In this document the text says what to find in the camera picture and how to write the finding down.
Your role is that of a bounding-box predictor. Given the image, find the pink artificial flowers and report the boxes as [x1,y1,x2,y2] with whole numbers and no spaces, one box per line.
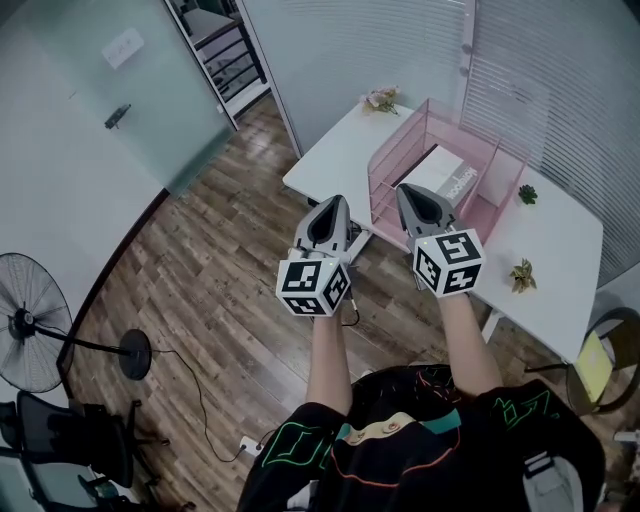
[359,84,402,118]

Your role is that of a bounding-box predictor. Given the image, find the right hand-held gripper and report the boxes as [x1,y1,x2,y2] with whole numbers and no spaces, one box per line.
[394,182,488,300]

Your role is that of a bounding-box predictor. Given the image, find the black door handle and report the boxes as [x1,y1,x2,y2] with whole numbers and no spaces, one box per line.
[103,103,133,131]

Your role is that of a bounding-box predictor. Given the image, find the white paper door sign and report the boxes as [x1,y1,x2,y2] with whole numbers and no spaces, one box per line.
[100,27,147,71]

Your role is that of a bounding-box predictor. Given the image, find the person's right forearm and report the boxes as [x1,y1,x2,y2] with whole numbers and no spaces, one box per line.
[438,291,505,402]

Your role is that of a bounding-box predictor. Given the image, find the yellow-green round chair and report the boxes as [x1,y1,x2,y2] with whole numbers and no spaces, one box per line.
[566,306,640,417]

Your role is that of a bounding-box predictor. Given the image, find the black metal railing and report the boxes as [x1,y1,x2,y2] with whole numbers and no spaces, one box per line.
[197,22,272,107]

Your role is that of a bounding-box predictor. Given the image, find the black pedestal fan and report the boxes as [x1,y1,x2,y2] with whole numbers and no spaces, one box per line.
[0,252,154,395]

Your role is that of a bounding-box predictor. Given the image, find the grey and white notebook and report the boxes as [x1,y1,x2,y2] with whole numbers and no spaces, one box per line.
[399,143,485,207]

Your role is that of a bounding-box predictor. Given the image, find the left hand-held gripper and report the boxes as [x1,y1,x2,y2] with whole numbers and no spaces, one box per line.
[275,194,354,319]

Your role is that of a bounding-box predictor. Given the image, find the small yellow-green plant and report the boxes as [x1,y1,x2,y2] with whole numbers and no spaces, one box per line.
[508,257,539,295]

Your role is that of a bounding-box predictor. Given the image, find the black office chair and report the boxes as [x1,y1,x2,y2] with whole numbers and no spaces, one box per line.
[0,388,172,507]

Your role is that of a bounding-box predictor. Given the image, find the pink wire file tray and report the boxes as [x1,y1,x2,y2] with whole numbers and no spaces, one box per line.
[367,97,530,247]

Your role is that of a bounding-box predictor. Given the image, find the person's black printed shirt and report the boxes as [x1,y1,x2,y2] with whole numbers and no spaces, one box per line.
[233,363,610,512]

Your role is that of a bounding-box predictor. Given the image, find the person's left forearm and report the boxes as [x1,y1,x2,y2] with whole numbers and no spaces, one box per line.
[304,313,355,417]

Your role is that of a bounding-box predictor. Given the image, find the black fan power cable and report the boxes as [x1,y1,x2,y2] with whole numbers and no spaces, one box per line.
[149,348,279,464]

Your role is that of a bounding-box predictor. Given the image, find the grey bag with strap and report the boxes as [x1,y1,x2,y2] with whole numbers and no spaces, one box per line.
[519,447,589,512]

